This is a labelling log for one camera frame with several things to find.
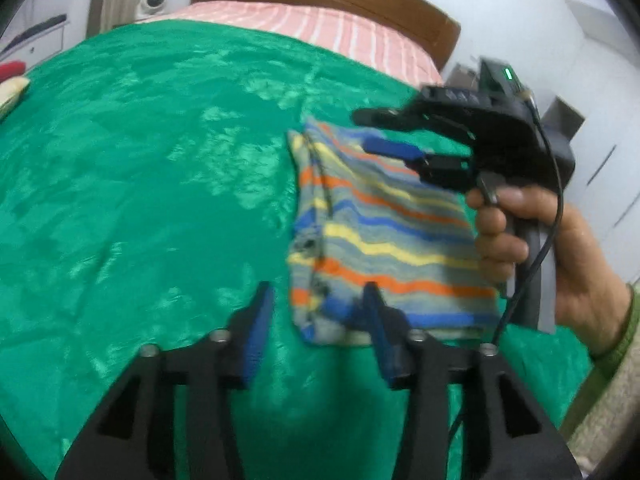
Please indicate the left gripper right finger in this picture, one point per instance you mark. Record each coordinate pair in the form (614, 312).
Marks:
(506, 433)

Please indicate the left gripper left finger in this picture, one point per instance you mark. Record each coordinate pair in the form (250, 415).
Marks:
(130, 434)

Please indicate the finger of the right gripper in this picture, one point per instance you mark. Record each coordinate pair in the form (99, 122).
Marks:
(450, 172)
(398, 120)

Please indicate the striped knit sweater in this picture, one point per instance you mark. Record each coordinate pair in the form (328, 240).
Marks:
(364, 218)

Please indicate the green knit sleeve forearm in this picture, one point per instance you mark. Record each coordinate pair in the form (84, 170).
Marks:
(607, 401)

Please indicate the pink striped bed sheet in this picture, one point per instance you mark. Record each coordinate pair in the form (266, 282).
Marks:
(350, 35)

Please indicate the white wardrobe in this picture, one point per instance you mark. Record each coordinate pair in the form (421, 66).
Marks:
(602, 85)

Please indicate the green satin bedspread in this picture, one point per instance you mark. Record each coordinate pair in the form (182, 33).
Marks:
(147, 188)

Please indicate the small white fan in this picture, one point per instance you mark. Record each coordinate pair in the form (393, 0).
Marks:
(150, 7)

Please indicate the striped folded cloth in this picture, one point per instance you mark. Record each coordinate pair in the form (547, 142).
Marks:
(11, 91)

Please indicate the red knit garment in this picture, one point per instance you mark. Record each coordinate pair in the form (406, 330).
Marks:
(11, 69)

